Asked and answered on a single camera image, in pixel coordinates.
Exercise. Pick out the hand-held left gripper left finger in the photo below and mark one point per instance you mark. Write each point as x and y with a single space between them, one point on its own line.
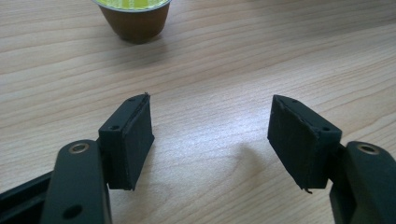
130 146

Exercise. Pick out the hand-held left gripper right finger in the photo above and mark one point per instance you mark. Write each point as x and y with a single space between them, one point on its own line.
299 146

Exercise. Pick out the green lid coffee capsule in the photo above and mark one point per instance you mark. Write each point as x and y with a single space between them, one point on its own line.
135 21

